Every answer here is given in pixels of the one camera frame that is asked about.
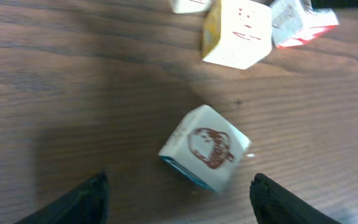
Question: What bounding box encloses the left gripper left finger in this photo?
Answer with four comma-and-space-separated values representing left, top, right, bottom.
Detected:
15, 171, 109, 224

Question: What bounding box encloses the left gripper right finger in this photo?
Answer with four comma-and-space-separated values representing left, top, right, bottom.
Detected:
250, 173, 340, 224

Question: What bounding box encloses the apple block blue side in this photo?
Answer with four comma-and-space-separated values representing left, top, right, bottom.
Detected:
158, 105, 250, 192

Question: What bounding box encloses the white block red side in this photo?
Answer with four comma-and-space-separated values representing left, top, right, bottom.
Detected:
270, 0, 339, 49

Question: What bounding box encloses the white block below yellow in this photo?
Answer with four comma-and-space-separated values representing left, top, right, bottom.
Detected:
201, 0, 272, 70

